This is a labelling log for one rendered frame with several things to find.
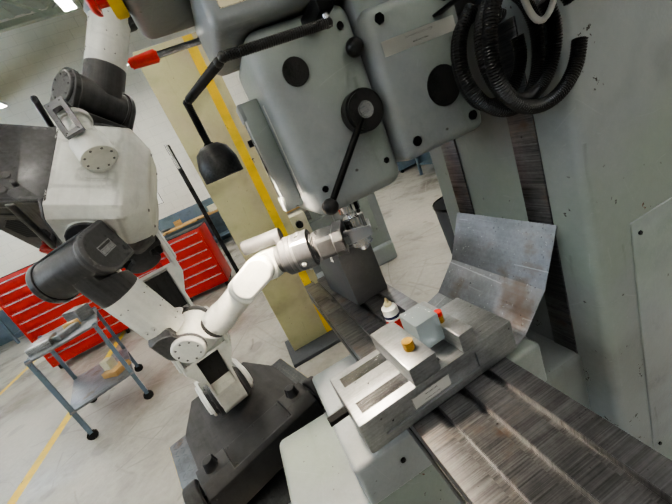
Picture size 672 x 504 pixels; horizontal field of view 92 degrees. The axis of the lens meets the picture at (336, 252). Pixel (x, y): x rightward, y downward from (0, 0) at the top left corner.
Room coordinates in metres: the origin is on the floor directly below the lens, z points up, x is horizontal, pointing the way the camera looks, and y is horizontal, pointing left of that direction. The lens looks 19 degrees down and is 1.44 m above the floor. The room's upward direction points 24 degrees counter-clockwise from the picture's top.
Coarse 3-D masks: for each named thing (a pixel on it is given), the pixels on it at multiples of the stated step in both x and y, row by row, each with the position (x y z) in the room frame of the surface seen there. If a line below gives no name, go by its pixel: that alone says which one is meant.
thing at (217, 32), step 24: (192, 0) 0.63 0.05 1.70; (216, 0) 0.56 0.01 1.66; (240, 0) 0.56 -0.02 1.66; (264, 0) 0.57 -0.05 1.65; (288, 0) 0.58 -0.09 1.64; (336, 0) 0.63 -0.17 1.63; (216, 24) 0.56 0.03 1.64; (240, 24) 0.57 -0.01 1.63; (264, 24) 0.60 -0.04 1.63; (216, 48) 0.64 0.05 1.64
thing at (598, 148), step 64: (576, 0) 0.56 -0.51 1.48; (640, 0) 0.59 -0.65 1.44; (512, 64) 0.65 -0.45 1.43; (640, 64) 0.59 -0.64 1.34; (512, 128) 0.68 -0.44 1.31; (576, 128) 0.56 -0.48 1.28; (640, 128) 0.59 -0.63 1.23; (448, 192) 0.95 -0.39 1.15; (512, 192) 0.72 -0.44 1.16; (576, 192) 0.57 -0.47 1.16; (640, 192) 0.58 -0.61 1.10; (576, 256) 0.59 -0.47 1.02; (640, 256) 0.57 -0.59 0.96; (576, 320) 0.62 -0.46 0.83; (640, 320) 0.57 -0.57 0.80; (640, 384) 0.57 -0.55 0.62
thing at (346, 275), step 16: (336, 256) 0.94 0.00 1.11; (352, 256) 0.95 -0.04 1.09; (368, 256) 0.96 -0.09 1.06; (336, 272) 1.00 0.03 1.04; (352, 272) 0.94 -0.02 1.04; (368, 272) 0.96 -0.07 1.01; (336, 288) 1.07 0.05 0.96; (352, 288) 0.93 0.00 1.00; (368, 288) 0.95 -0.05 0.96; (384, 288) 0.97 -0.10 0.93
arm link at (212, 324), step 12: (228, 300) 0.72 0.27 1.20; (192, 312) 0.77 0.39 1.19; (204, 312) 0.79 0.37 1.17; (216, 312) 0.72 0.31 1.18; (228, 312) 0.71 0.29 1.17; (240, 312) 0.73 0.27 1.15; (192, 324) 0.73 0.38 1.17; (204, 324) 0.72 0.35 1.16; (216, 324) 0.71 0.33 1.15; (228, 324) 0.72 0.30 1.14; (204, 336) 0.71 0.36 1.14; (216, 336) 0.73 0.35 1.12
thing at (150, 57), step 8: (192, 40) 0.76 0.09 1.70; (168, 48) 0.75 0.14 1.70; (176, 48) 0.75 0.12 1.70; (184, 48) 0.76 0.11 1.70; (136, 56) 0.73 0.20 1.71; (144, 56) 0.73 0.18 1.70; (152, 56) 0.74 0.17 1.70; (160, 56) 0.75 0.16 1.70; (136, 64) 0.73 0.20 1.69; (144, 64) 0.74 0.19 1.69; (152, 64) 0.75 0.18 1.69
